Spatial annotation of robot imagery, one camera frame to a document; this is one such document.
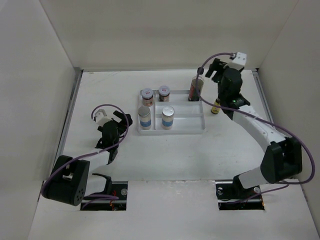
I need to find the blue label jar silver lid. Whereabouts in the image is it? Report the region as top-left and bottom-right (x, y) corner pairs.
(138, 105), (152, 130)

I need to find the orange spice jar white lid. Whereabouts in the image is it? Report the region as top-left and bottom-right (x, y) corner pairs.
(141, 88), (154, 107)

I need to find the dark soy sauce bottle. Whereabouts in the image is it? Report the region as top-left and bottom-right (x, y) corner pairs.
(188, 67), (204, 102)

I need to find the dark spice jar white lid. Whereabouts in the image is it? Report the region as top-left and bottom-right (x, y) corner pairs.
(158, 85), (171, 102)

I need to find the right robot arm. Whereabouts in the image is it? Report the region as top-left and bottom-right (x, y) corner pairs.
(205, 55), (303, 199)

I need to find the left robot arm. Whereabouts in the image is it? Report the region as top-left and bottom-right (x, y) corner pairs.
(41, 70), (253, 206)

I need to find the small yellow label bottle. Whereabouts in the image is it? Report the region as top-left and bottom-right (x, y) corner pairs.
(210, 98), (221, 115)

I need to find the white divided organizer tray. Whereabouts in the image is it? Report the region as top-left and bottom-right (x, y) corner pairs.
(137, 90), (206, 136)

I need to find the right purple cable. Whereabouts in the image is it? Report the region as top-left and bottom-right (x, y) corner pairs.
(196, 51), (316, 205)

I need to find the purple cable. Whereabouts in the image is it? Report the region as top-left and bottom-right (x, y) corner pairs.
(196, 51), (316, 205)
(40, 104), (130, 210)

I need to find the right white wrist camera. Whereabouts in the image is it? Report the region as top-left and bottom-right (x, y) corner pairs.
(227, 52), (247, 71)

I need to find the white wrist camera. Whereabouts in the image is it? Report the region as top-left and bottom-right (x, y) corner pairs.
(93, 109), (112, 127)
(227, 52), (247, 71)

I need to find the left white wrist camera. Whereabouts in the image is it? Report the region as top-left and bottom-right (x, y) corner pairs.
(93, 109), (112, 127)

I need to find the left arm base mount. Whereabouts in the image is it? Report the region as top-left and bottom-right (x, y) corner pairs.
(80, 173), (129, 212)

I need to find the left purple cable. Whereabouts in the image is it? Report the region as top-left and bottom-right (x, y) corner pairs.
(40, 104), (130, 210)

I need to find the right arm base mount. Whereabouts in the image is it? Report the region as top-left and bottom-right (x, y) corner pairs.
(215, 180), (265, 211)

